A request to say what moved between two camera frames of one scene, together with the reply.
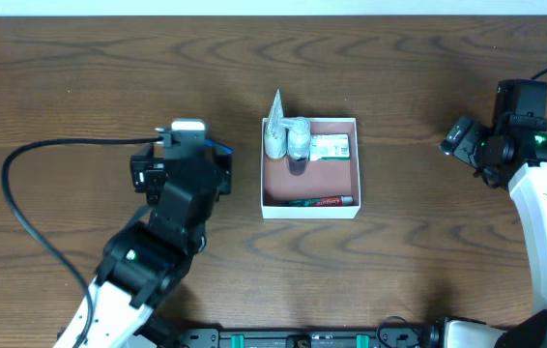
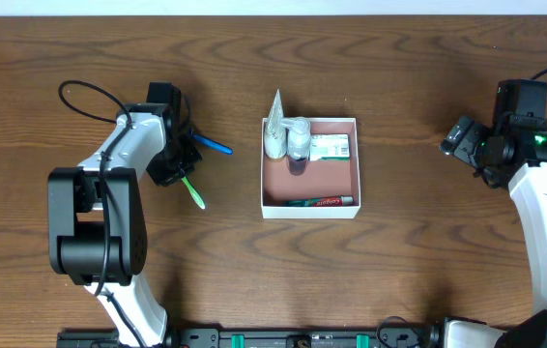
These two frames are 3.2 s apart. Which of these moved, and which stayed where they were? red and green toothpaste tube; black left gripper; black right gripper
Moved: black left gripper
Stayed: black right gripper; red and green toothpaste tube
